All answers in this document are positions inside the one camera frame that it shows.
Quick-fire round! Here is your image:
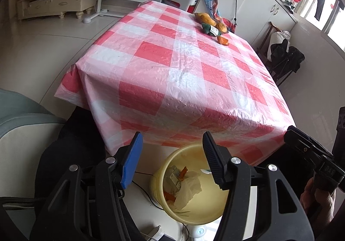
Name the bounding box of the white power strip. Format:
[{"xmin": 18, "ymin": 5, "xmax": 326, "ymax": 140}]
[{"xmin": 146, "ymin": 225, "xmax": 165, "ymax": 241}]

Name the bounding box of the light blue sofa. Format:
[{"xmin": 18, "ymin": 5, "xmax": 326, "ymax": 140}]
[{"xmin": 0, "ymin": 87, "xmax": 67, "ymax": 177}]

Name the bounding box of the yellow plastic trash bin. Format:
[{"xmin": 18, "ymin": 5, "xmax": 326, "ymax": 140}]
[{"xmin": 150, "ymin": 144, "xmax": 229, "ymax": 225}]

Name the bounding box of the wooden chair with white bag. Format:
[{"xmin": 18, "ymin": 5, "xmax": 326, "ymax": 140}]
[{"xmin": 253, "ymin": 21, "xmax": 291, "ymax": 63}]

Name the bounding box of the person's right hand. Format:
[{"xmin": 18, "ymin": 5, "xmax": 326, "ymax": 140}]
[{"xmin": 300, "ymin": 178, "xmax": 336, "ymax": 231}]

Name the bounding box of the orange peel piece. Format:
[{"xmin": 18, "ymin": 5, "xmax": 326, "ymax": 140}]
[{"xmin": 217, "ymin": 36, "xmax": 229, "ymax": 46}]

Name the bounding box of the white wall cabinet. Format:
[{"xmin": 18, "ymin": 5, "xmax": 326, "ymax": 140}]
[{"xmin": 218, "ymin": 0, "xmax": 296, "ymax": 49}]

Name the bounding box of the red white checkered tablecloth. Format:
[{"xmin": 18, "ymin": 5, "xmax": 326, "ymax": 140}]
[{"xmin": 55, "ymin": 1, "xmax": 294, "ymax": 165}]

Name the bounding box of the green snack wrapper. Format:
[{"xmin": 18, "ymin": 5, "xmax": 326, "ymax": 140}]
[{"xmin": 164, "ymin": 165, "xmax": 181, "ymax": 194}]

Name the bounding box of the black folding chair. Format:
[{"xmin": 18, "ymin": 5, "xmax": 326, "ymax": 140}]
[{"xmin": 266, "ymin": 43, "xmax": 305, "ymax": 86}]

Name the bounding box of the cream tv stand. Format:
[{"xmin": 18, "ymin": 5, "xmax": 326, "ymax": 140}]
[{"xmin": 16, "ymin": 0, "xmax": 96, "ymax": 20}]

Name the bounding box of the left yellow mango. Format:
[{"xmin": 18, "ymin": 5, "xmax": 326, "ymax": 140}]
[{"xmin": 194, "ymin": 13, "xmax": 216, "ymax": 27}]

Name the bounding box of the colourful fabric kite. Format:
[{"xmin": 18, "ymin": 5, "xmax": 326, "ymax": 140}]
[{"xmin": 204, "ymin": 0, "xmax": 237, "ymax": 33}]

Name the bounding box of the green plush toy with label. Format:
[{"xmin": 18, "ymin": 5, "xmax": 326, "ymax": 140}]
[{"xmin": 202, "ymin": 23, "xmax": 221, "ymax": 37}]

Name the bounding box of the right round yellow mango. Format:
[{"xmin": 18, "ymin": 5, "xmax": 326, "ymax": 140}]
[{"xmin": 216, "ymin": 22, "xmax": 228, "ymax": 33}]

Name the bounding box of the white paper napkin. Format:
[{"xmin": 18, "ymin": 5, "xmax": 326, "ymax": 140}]
[{"xmin": 174, "ymin": 171, "xmax": 202, "ymax": 210}]

